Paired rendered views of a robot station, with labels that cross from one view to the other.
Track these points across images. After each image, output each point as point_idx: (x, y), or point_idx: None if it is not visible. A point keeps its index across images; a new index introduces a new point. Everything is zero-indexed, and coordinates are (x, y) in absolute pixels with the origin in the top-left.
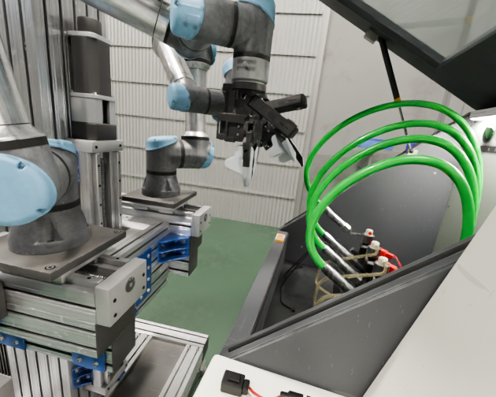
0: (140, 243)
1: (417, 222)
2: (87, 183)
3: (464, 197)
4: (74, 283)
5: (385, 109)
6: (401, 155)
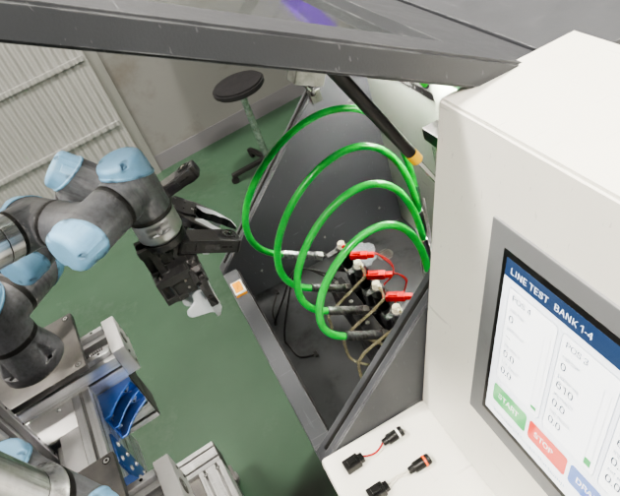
0: (105, 443)
1: (362, 158)
2: None
3: (407, 234)
4: None
5: (290, 138)
6: (306, 102)
